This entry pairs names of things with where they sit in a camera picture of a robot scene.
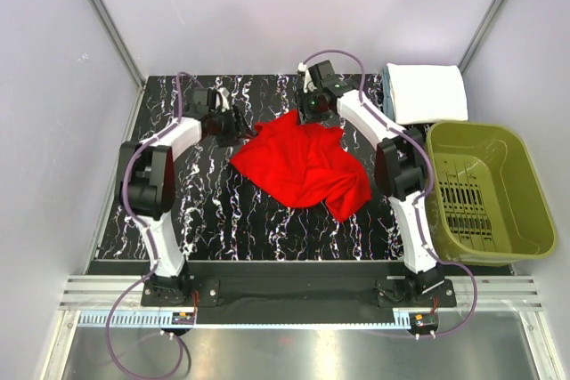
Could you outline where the olive green plastic basket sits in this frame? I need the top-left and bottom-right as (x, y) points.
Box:
(426, 121), (558, 266)

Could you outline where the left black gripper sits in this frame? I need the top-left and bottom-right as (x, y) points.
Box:
(210, 105), (255, 149)

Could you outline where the white slotted cable duct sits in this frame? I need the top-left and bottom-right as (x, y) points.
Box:
(77, 311), (412, 327)

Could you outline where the white folded t-shirt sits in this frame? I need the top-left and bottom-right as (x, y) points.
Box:
(386, 63), (468, 125)

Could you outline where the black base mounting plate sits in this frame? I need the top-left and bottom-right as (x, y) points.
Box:
(142, 261), (457, 309)

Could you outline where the aluminium corner post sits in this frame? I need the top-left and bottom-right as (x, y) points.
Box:
(88, 0), (146, 90)
(458, 0), (508, 74)

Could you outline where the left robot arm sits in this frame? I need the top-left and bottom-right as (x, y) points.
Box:
(115, 106), (253, 305)

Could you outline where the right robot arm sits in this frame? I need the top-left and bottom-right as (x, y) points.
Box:
(296, 89), (444, 306)

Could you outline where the left aluminium corner post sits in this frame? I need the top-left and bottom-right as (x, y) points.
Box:
(88, 0), (146, 90)

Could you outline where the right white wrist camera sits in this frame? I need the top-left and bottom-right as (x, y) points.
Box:
(297, 61), (337, 93)

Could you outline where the right aluminium corner post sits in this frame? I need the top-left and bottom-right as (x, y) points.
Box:
(458, 0), (508, 74)

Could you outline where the red t-shirt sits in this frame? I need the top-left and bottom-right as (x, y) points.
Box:
(231, 109), (371, 222)

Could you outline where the light blue folded t-shirt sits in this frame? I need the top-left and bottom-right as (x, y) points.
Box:
(381, 66), (395, 121)

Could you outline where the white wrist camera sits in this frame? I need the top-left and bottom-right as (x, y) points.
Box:
(297, 61), (337, 93)
(189, 88), (230, 117)

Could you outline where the aluminium frame rail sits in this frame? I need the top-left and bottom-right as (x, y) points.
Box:
(59, 275), (542, 311)

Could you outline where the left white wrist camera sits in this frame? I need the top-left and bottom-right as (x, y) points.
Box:
(189, 88), (230, 117)

